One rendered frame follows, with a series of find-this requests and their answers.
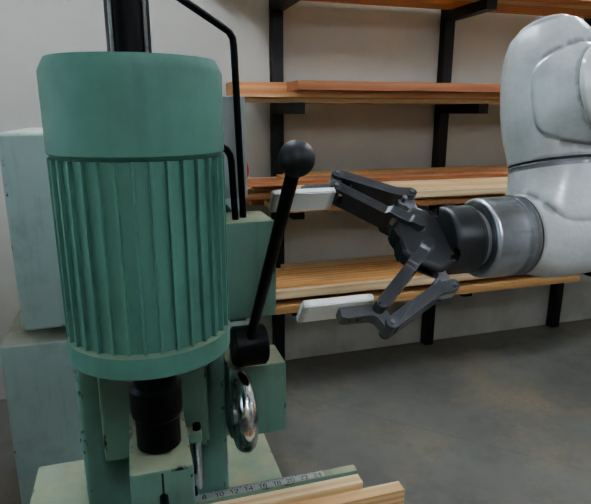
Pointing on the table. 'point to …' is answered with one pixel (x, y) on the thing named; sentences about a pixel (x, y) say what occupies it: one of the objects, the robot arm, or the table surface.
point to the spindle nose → (156, 413)
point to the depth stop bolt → (196, 450)
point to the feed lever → (245, 341)
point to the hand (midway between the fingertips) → (295, 252)
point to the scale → (259, 485)
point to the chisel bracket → (162, 471)
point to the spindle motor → (138, 209)
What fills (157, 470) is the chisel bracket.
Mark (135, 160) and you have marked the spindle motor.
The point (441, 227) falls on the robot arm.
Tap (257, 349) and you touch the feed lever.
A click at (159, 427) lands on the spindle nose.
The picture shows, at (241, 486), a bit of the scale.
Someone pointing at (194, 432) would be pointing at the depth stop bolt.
